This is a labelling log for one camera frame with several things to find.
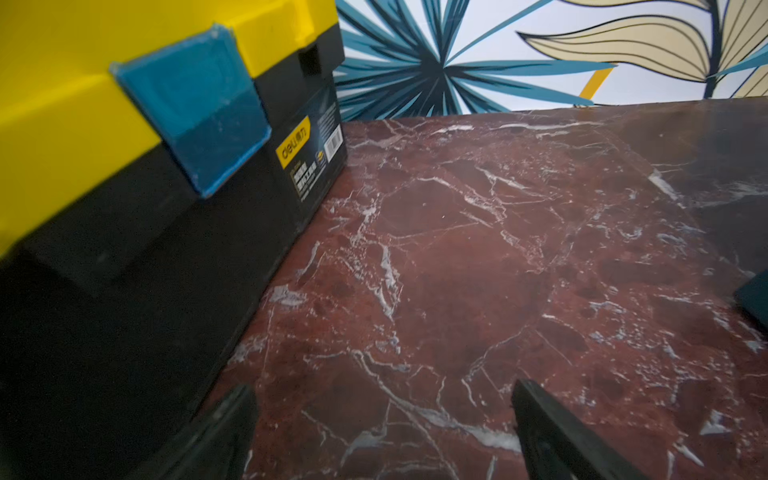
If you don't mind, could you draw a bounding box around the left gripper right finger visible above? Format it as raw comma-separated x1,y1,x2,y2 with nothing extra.
511,379,646,480

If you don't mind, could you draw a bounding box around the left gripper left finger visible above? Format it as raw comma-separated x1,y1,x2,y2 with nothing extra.
127,385,259,479

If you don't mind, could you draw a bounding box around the teal drawer cabinet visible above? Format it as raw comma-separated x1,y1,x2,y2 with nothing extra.
734,270,768,332

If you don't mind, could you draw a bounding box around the yellow black toolbox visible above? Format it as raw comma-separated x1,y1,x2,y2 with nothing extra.
1,1,346,479

